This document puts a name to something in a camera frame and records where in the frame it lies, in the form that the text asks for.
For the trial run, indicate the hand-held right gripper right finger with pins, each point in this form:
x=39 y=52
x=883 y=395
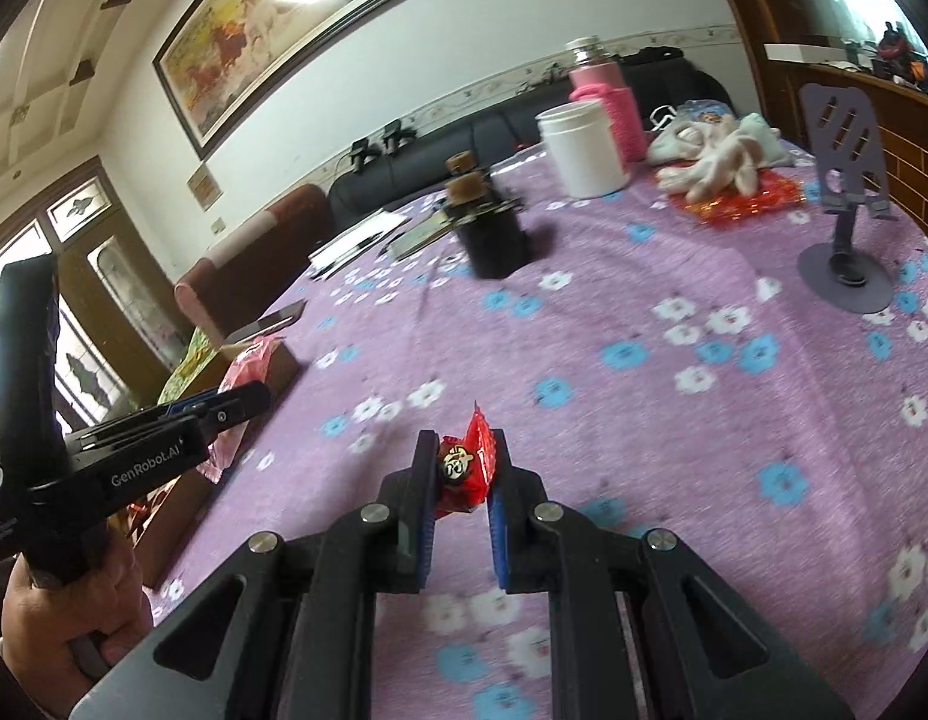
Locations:
x=509 y=525

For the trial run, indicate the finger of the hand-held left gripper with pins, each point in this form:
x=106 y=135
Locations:
x=235 y=405
x=190 y=401

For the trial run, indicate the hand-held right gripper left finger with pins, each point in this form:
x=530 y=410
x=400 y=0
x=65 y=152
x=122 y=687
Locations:
x=407 y=499

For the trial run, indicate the pink snack packet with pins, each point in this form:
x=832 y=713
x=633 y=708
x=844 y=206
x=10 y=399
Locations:
x=246 y=371

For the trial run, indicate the small red snack packet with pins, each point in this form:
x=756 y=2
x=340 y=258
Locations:
x=467 y=465

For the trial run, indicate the cardboard box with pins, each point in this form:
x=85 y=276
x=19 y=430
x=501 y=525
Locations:
x=179 y=510

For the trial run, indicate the person's left hand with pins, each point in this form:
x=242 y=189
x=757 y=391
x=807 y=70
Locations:
x=59 y=622

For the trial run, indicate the green printed cloth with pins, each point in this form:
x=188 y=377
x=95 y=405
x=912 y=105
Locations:
x=186 y=367

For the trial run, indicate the dark smartphone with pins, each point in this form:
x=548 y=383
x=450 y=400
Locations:
x=269 y=321

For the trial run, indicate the brown chair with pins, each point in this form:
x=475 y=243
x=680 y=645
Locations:
x=246 y=262

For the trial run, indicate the wooden glass door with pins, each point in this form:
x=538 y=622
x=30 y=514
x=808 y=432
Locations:
x=96 y=277

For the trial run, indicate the purple floral tablecloth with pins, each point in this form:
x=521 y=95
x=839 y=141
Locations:
x=659 y=427

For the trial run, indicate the white papers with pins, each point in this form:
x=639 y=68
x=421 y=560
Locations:
x=355 y=244

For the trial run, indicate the smartphone on table edge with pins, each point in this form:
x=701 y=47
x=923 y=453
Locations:
x=422 y=236

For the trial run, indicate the large black device cork top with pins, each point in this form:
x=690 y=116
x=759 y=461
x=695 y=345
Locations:
x=497 y=236

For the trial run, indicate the black gadget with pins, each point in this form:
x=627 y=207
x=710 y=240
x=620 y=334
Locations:
x=359 y=154
x=396 y=136

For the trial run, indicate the black leather sofa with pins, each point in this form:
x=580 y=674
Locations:
x=434 y=165

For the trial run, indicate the small black device cork top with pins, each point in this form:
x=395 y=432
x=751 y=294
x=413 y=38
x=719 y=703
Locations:
x=464 y=163

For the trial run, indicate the white plastic jar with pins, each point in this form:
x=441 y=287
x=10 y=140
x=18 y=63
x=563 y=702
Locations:
x=584 y=146

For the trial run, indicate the red foil packet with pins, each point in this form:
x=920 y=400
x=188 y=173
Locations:
x=741 y=206

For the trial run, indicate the white gloves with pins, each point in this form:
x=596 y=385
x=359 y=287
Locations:
x=719 y=161

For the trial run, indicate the white plastic bag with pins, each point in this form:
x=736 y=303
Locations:
x=677 y=135

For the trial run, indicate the pink thermos bottle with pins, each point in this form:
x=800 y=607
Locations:
x=610 y=105

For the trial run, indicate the purple phone stand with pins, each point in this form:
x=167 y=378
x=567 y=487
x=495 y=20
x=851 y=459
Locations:
x=846 y=165

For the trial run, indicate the wooden cabinet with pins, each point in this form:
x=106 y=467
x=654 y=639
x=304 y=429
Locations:
x=906 y=135

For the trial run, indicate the white flat box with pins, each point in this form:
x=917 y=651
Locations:
x=808 y=52

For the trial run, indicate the dark toy figures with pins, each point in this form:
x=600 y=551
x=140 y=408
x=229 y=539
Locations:
x=898 y=49

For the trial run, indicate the orange wall notice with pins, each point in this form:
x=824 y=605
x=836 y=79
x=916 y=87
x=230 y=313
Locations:
x=205 y=187

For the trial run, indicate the framed wall painting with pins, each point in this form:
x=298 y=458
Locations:
x=284 y=37

